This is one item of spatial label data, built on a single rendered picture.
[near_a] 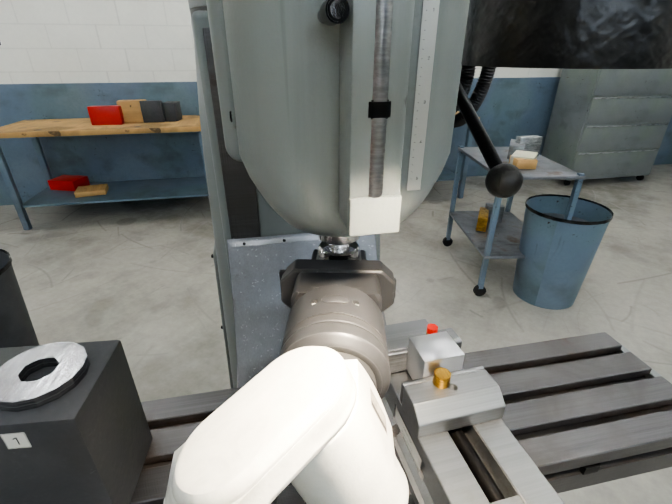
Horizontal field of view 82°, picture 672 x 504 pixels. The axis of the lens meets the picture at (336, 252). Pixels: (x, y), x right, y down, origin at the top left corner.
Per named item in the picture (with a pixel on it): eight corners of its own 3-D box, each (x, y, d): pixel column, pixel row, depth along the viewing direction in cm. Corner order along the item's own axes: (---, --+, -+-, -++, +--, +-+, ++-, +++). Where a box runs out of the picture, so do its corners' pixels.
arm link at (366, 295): (398, 245, 40) (416, 312, 30) (392, 320, 45) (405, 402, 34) (278, 243, 41) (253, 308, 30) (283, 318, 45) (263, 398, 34)
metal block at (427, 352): (458, 386, 55) (465, 354, 53) (420, 394, 54) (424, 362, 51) (441, 361, 60) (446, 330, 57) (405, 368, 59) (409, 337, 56)
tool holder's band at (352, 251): (326, 241, 47) (326, 233, 47) (363, 246, 46) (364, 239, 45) (312, 258, 43) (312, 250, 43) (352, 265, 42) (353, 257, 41)
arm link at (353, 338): (364, 295, 29) (372, 421, 19) (408, 392, 33) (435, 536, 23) (234, 339, 31) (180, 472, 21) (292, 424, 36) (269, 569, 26)
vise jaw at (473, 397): (503, 418, 51) (509, 397, 49) (417, 438, 49) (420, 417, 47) (477, 385, 56) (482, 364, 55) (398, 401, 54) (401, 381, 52)
